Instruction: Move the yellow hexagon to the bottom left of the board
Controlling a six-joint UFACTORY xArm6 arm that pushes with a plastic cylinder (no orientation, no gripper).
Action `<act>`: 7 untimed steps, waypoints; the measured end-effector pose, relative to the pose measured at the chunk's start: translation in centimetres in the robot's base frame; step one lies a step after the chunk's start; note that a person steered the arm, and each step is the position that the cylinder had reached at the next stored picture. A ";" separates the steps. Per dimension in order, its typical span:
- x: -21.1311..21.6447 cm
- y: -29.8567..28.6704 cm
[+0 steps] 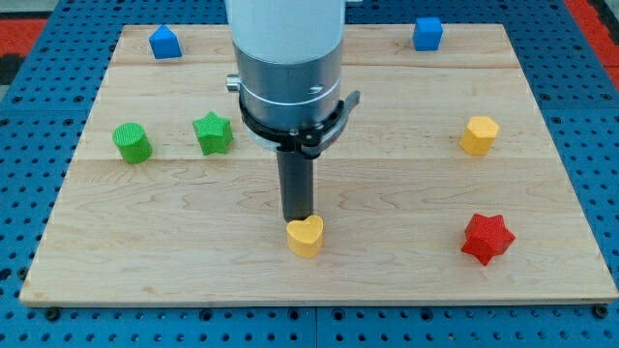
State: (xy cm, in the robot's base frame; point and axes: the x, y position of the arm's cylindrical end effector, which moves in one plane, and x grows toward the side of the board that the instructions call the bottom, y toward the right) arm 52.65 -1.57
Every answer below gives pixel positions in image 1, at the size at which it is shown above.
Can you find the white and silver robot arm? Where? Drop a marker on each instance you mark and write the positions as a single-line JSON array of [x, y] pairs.
[[288, 55]]

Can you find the wooden board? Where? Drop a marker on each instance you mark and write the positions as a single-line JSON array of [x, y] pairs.
[[395, 191]]

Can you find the yellow hexagon block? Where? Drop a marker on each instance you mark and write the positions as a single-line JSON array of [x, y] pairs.
[[479, 135]]

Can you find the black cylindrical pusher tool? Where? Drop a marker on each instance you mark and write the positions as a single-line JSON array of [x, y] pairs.
[[296, 185]]

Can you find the yellow heart block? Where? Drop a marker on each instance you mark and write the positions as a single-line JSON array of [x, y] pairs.
[[305, 237]]

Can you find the green star block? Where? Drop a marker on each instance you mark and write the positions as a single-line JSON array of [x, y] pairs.
[[213, 134]]

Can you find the green cylinder block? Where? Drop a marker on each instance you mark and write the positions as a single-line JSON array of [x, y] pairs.
[[132, 142]]

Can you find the blue cube block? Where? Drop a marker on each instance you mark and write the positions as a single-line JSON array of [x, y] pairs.
[[427, 33]]

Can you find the red star block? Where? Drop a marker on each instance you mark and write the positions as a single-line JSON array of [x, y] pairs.
[[487, 237]]

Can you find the blue pentagon block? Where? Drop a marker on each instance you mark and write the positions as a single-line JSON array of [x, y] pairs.
[[164, 44]]

